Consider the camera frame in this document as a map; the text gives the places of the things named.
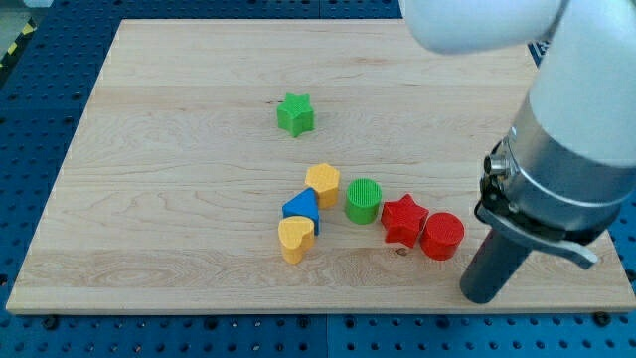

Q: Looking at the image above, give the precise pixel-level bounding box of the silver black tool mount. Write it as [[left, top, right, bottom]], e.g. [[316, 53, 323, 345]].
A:
[[473, 100, 635, 269]]

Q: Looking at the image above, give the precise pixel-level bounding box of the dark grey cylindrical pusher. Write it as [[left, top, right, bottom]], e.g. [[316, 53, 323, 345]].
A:
[[460, 229, 531, 304]]

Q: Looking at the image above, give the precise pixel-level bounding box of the green star block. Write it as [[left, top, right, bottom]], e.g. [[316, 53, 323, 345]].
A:
[[276, 93, 314, 137]]

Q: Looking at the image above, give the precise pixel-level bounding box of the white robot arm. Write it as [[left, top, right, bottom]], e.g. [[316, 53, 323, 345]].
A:
[[400, 0, 635, 303]]

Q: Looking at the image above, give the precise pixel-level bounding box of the red star block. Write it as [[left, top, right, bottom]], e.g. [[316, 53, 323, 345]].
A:
[[381, 193, 429, 249]]

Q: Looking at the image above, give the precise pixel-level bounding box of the yellow hexagon block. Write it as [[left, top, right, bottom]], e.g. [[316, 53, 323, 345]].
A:
[[305, 163, 340, 209]]

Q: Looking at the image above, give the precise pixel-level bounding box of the red cylinder block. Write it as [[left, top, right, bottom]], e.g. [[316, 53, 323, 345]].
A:
[[420, 212, 465, 261]]

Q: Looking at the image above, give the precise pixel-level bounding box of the green cylinder block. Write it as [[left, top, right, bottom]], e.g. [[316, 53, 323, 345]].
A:
[[345, 178, 383, 225]]

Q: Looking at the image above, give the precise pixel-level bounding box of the blue triangle block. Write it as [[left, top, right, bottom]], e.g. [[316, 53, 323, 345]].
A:
[[282, 188, 320, 235]]

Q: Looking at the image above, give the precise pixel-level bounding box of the yellow heart block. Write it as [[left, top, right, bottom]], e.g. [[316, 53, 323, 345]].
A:
[[278, 216, 315, 265]]

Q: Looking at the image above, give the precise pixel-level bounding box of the wooden board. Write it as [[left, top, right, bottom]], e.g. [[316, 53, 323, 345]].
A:
[[7, 20, 635, 314]]

